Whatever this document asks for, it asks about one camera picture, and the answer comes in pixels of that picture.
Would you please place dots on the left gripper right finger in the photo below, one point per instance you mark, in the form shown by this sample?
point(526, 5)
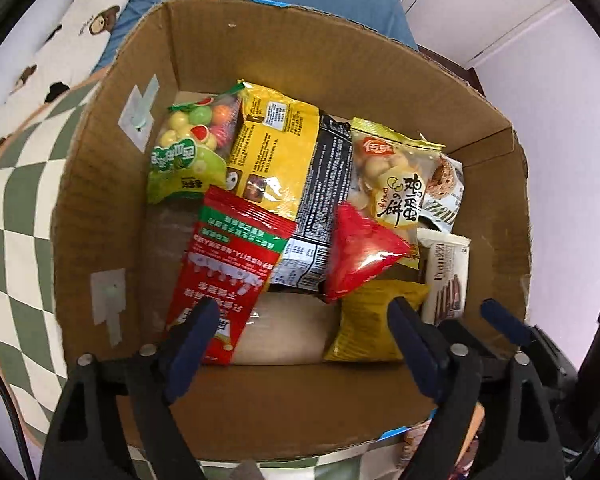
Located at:
point(424, 349)

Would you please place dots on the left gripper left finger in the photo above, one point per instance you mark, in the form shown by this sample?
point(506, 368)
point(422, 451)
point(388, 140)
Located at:
point(191, 340)

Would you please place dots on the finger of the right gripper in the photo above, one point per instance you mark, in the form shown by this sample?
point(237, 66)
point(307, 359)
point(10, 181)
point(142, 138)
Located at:
point(515, 331)

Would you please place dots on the white wafer stick packet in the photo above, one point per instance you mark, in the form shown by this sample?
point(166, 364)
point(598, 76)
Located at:
point(446, 275)

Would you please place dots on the small yellow snack packet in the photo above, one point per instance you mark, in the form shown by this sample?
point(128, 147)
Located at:
point(364, 334)

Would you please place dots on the tall red snack packet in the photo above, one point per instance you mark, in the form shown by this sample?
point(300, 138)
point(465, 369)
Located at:
point(229, 258)

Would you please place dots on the small red snack packet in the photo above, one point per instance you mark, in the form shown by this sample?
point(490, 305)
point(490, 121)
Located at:
point(361, 250)

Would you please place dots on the yellow egg biscuit packet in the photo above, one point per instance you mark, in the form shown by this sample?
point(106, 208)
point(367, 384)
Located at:
point(389, 178)

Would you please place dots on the green fruit candy packet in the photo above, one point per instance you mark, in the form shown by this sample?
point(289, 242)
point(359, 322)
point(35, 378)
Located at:
point(192, 152)

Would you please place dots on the yellow black chocolate bag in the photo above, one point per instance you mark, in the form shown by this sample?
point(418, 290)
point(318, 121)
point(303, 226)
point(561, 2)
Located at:
point(294, 160)

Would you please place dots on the white cookie snack packet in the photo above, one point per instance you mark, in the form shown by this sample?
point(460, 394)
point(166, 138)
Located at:
point(444, 195)

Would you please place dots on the green white checkered mat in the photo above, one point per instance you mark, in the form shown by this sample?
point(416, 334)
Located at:
point(31, 355)

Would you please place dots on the bear print white blanket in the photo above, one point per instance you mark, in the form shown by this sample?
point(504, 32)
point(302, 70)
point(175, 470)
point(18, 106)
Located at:
point(55, 45)

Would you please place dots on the white door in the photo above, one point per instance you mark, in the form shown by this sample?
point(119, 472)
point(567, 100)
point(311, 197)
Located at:
point(464, 31)

